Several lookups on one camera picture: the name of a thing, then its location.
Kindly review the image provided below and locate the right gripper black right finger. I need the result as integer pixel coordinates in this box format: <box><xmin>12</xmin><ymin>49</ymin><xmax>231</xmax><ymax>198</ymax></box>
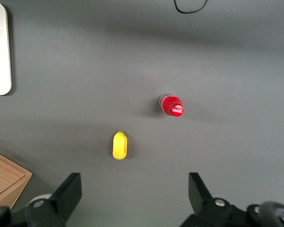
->
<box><xmin>179</xmin><ymin>172</ymin><xmax>263</xmax><ymax>227</ymax></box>

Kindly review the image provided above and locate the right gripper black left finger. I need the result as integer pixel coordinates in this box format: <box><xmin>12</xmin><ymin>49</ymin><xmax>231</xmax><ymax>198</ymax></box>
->
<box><xmin>0</xmin><ymin>172</ymin><xmax>83</xmax><ymax>227</ymax></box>

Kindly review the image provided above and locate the light wooden box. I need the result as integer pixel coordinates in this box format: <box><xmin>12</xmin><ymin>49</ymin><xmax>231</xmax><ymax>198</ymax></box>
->
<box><xmin>0</xmin><ymin>148</ymin><xmax>33</xmax><ymax>210</ymax></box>

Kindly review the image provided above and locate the yellow toy banana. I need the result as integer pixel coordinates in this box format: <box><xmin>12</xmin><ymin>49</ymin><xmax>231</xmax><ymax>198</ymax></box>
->
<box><xmin>112</xmin><ymin>131</ymin><xmax>128</xmax><ymax>160</ymax></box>

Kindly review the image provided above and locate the red cola bottle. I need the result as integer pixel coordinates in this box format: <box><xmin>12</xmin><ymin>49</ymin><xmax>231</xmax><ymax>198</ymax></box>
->
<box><xmin>158</xmin><ymin>93</ymin><xmax>185</xmax><ymax>118</ymax></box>

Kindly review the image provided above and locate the thick grey cable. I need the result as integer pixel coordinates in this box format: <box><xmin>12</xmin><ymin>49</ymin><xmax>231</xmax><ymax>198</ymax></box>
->
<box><xmin>257</xmin><ymin>201</ymin><xmax>284</xmax><ymax>227</ymax></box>

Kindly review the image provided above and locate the thin black cable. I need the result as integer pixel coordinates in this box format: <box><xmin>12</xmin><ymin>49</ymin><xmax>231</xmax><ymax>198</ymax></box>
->
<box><xmin>173</xmin><ymin>0</ymin><xmax>208</xmax><ymax>14</ymax></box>

